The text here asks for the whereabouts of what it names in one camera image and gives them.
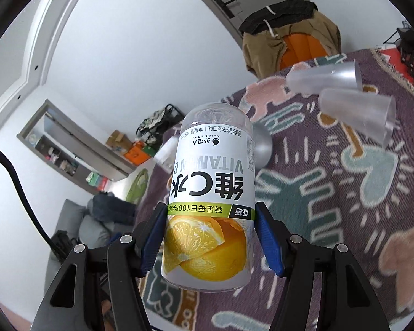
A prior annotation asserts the vitamin C drink bottle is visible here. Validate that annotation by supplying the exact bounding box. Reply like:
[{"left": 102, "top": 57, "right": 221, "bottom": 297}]
[{"left": 161, "top": 102, "right": 256, "bottom": 292}]

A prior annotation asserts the frosted grey plastic cup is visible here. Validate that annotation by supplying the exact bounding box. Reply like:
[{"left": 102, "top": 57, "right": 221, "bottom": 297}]
[{"left": 253, "top": 122, "right": 273, "bottom": 170}]

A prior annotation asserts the lower clear plastic cup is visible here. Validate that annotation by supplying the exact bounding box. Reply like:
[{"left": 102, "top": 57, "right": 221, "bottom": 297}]
[{"left": 318, "top": 88, "right": 399, "bottom": 148}]

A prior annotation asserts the clear plastic cup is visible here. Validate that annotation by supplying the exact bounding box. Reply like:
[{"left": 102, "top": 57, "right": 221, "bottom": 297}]
[
  {"left": 286, "top": 61, "right": 363, "bottom": 95},
  {"left": 318, "top": 88, "right": 399, "bottom": 148}
]

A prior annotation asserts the upper clear plastic cup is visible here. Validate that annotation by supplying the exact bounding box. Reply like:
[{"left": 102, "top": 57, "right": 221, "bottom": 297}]
[{"left": 286, "top": 61, "right": 363, "bottom": 95}]

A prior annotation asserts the grey sofa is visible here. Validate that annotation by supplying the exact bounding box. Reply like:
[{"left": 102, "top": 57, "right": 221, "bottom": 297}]
[{"left": 42, "top": 192, "right": 137, "bottom": 294}]

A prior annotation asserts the green slipper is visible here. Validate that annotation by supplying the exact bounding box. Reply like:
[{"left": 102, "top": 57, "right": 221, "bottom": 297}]
[{"left": 125, "top": 168, "right": 149, "bottom": 205}]

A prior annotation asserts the patterned purple tablecloth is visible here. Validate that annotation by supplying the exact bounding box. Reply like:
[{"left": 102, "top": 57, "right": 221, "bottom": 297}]
[{"left": 140, "top": 49, "right": 414, "bottom": 330}]

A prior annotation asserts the orange box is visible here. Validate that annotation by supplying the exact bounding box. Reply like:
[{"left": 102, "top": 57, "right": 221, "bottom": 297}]
[{"left": 124, "top": 143, "right": 152, "bottom": 167}]

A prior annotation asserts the cardboard box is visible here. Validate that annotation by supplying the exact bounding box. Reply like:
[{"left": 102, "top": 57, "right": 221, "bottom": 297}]
[{"left": 105, "top": 130, "right": 133, "bottom": 153}]

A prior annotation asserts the black shoe rack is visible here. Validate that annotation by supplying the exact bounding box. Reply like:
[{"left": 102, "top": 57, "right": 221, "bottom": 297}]
[{"left": 136, "top": 104, "right": 185, "bottom": 146}]

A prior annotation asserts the orange chair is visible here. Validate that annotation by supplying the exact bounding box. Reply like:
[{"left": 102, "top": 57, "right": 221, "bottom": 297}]
[{"left": 279, "top": 34, "right": 328, "bottom": 70}]

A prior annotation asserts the black garment on chair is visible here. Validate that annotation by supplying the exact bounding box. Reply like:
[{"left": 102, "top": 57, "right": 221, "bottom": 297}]
[{"left": 238, "top": 0, "right": 318, "bottom": 35}]

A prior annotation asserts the grey wall shelf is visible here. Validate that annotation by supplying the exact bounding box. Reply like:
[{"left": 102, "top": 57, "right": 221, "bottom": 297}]
[{"left": 18, "top": 100, "right": 136, "bottom": 195}]

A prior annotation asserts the black cable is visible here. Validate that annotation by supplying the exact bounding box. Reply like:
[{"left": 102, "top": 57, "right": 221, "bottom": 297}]
[{"left": 0, "top": 140, "right": 61, "bottom": 259}]

